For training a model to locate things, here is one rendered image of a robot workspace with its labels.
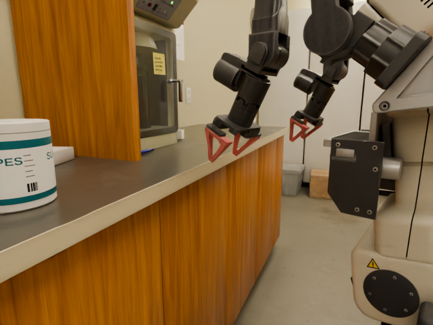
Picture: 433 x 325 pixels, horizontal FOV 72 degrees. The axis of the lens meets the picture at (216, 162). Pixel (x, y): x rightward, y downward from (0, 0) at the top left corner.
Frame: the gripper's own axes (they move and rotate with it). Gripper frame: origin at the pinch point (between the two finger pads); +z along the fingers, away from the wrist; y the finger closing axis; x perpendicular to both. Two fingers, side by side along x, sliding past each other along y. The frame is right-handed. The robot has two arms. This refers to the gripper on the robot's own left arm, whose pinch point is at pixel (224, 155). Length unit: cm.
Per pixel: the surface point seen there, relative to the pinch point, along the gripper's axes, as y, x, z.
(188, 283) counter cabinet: -3.4, 4.9, 45.4
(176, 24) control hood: -33, -62, -16
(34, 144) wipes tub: 36.2, -14.1, 1.1
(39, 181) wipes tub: 36.1, -11.2, 6.8
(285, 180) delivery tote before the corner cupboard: -266, -59, 120
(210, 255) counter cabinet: -19, 1, 46
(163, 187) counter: 11.2, -5.0, 10.6
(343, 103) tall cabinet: -321, -61, 21
